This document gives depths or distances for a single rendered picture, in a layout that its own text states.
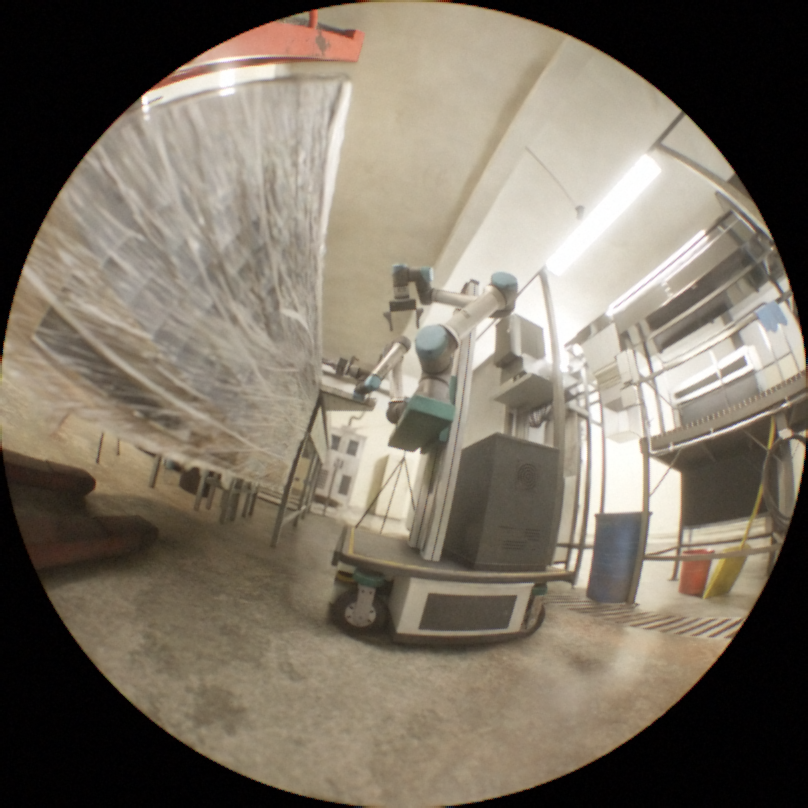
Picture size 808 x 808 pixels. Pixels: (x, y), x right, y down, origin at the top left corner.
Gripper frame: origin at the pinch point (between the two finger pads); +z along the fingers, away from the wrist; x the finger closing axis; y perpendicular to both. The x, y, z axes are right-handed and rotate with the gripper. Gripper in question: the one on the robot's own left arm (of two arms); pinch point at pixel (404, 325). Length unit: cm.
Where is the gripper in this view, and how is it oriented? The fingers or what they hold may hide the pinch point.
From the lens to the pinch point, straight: 132.3
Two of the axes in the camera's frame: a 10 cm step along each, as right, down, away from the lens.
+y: 0.7, 5.3, -8.5
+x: 9.9, -1.1, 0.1
